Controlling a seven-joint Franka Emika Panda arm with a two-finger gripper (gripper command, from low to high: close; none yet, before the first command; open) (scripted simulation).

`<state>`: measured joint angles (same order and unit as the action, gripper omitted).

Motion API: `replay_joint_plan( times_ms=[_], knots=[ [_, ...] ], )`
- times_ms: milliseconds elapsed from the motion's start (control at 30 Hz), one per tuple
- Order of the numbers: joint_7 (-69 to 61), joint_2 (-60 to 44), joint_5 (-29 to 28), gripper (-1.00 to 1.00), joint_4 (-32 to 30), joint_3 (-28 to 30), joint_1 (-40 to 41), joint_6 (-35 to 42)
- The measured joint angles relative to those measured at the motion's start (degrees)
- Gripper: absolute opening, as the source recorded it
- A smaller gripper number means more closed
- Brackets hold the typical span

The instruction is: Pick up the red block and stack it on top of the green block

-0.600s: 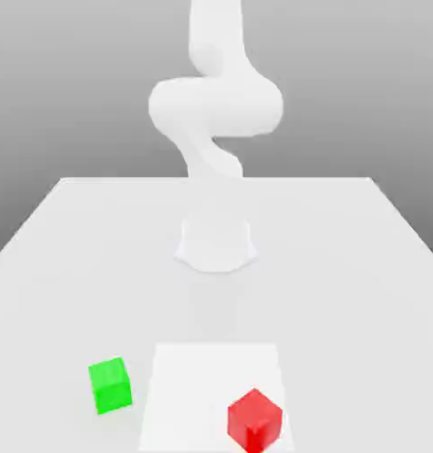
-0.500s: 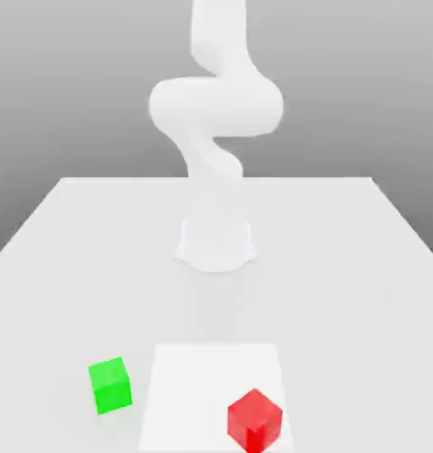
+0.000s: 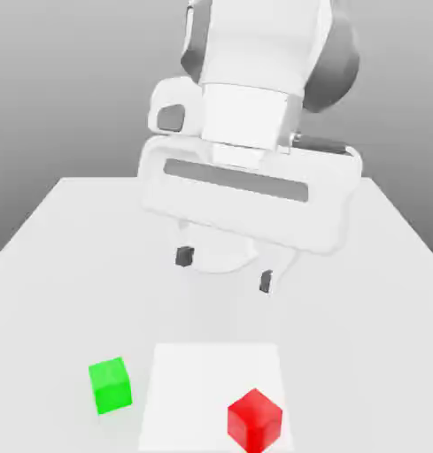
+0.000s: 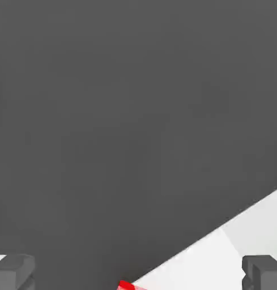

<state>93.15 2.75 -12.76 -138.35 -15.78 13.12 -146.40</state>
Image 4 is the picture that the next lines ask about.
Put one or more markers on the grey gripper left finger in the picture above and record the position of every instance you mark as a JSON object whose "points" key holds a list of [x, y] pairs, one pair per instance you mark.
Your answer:
{"points": [[11, 274]]}

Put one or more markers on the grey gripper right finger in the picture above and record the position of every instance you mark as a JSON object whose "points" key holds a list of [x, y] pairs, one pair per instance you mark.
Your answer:
{"points": [[265, 275]]}

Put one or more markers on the small red cube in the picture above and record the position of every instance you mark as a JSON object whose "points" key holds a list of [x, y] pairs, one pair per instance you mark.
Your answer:
{"points": [[127, 286]]}

